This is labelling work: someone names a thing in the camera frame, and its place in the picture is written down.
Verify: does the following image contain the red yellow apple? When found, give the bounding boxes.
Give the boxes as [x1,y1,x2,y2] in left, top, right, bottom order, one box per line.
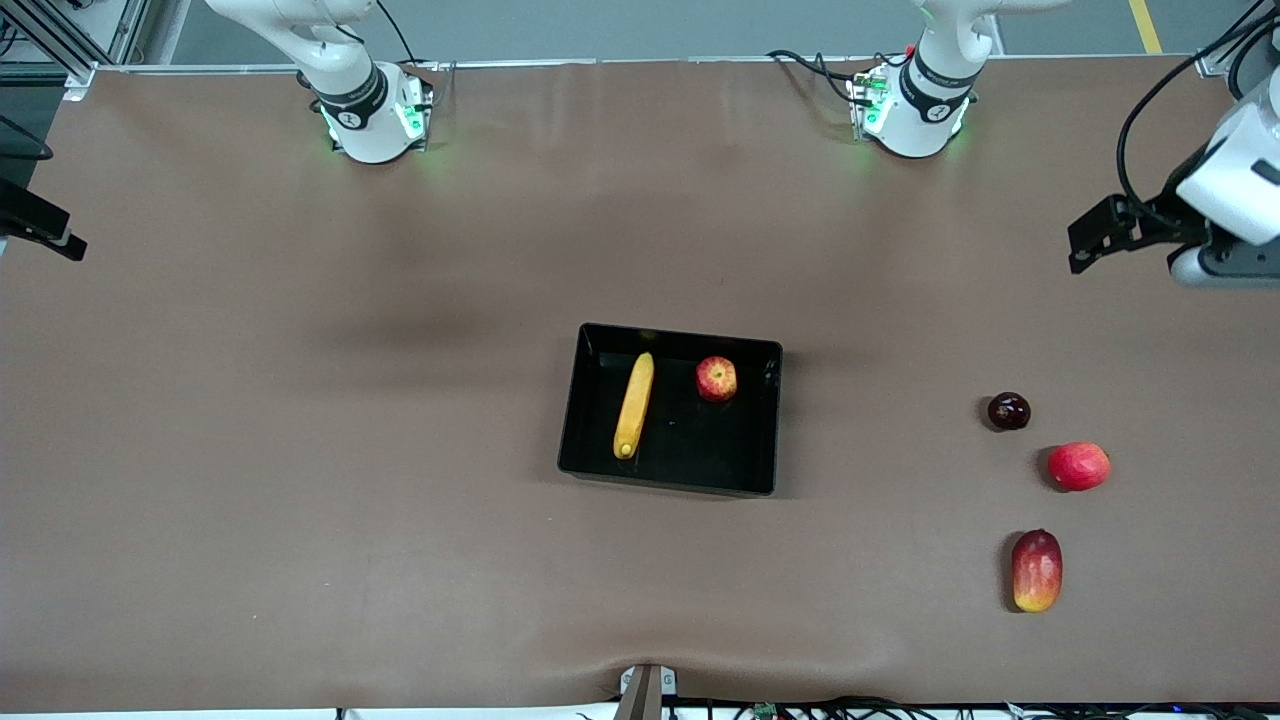
[695,355,740,404]

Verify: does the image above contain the black plastic box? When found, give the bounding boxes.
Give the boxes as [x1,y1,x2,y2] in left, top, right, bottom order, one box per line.
[557,321,784,498]

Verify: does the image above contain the yellow corn cob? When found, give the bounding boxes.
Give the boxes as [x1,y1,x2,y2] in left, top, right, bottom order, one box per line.
[612,351,656,461]

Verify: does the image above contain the dark purple plum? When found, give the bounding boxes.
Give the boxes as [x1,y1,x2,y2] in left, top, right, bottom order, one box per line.
[987,391,1033,433]

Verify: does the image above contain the red peach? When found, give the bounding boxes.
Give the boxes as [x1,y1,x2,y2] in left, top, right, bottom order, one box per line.
[1046,441,1113,493]

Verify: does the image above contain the red yellow mango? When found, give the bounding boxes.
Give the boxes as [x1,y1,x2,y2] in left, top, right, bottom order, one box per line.
[1010,528,1064,614]

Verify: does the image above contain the aluminium frame profile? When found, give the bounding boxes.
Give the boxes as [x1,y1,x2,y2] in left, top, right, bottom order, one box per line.
[1195,0,1280,79]
[0,0,151,101]

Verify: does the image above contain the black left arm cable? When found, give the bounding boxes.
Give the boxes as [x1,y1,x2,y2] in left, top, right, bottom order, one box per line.
[1116,5,1280,217]

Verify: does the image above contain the black cables at arm base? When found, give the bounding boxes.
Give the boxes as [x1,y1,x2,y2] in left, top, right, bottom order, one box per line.
[767,48,877,101]

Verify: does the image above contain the black cable at arm base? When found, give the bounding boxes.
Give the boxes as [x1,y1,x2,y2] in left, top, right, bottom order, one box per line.
[374,0,422,64]

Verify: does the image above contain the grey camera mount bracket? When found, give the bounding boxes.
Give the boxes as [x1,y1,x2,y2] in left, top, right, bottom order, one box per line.
[613,662,679,720]

